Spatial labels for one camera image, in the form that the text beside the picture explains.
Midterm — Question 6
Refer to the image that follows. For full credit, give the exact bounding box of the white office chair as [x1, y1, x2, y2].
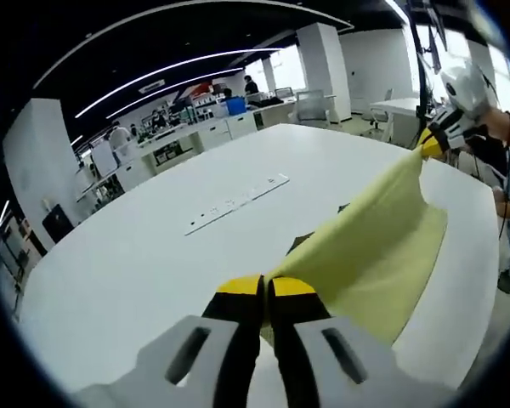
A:
[294, 88, 332, 128]

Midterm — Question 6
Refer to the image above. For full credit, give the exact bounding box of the white desk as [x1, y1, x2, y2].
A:
[368, 97, 422, 148]

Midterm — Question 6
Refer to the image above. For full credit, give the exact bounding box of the black square panel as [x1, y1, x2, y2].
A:
[42, 204, 75, 244]

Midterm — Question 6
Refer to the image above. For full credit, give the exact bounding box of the white table socket strip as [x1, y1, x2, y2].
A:
[183, 173, 291, 237]

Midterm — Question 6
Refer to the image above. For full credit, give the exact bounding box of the white cabinet counter row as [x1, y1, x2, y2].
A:
[76, 99, 301, 201]

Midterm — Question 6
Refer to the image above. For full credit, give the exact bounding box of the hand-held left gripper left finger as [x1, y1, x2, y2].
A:
[74, 274, 265, 408]

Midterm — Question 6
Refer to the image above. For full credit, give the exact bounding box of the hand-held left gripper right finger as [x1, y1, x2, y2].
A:
[266, 275, 451, 408]

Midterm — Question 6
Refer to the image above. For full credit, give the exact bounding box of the ceiling air vent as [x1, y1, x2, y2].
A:
[138, 78, 167, 94]

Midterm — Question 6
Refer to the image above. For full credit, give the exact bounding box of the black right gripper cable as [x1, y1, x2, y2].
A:
[497, 142, 510, 241]

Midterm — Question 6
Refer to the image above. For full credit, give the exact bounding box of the yellow garment with dark sleeves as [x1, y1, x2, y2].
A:
[261, 150, 448, 348]

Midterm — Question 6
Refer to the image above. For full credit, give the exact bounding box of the person's right hand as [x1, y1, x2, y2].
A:
[470, 109, 510, 148]

